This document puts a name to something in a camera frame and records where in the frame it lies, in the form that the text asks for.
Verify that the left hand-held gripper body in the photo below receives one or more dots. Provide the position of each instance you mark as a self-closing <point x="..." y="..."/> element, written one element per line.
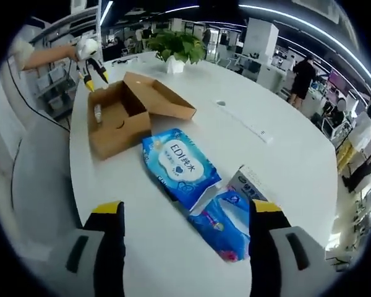
<point x="86" y="49"/>

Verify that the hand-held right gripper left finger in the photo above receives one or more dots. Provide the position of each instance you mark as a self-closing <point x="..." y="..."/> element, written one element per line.
<point x="108" y="247"/>

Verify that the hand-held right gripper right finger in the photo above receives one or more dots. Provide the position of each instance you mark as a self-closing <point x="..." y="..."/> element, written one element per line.
<point x="262" y="247"/>

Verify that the clear spray bottle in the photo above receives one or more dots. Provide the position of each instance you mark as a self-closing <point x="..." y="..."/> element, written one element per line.
<point x="98" y="113"/>

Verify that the blue soft tissue pack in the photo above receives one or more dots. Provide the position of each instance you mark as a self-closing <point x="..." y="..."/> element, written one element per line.
<point x="216" y="229"/>

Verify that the white carton box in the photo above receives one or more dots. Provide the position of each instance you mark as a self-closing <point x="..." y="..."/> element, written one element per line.
<point x="247" y="182"/>

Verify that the brown cardboard shoe box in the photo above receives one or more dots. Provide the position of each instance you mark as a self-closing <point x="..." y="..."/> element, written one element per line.
<point x="120" y="136"/>

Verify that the blue wet wipes packet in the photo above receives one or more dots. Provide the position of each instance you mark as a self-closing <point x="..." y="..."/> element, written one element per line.
<point x="179" y="164"/>

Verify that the white metal shelf rack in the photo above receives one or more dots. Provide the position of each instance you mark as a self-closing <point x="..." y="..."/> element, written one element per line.
<point x="55" y="77"/>

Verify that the green potted plant white pot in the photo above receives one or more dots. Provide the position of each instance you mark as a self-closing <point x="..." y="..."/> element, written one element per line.
<point x="179" y="46"/>

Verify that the grey mesh office chair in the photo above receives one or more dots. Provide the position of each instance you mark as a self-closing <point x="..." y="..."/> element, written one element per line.
<point x="40" y="191"/>

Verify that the white table socket strip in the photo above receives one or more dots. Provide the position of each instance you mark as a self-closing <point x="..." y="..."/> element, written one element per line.
<point x="250" y="125"/>

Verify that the long ceiling lamp strip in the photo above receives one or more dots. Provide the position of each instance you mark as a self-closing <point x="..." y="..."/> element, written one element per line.
<point x="296" y="21"/>

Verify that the pink wall screen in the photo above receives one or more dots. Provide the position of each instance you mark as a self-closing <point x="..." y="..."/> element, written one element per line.
<point x="338" y="79"/>

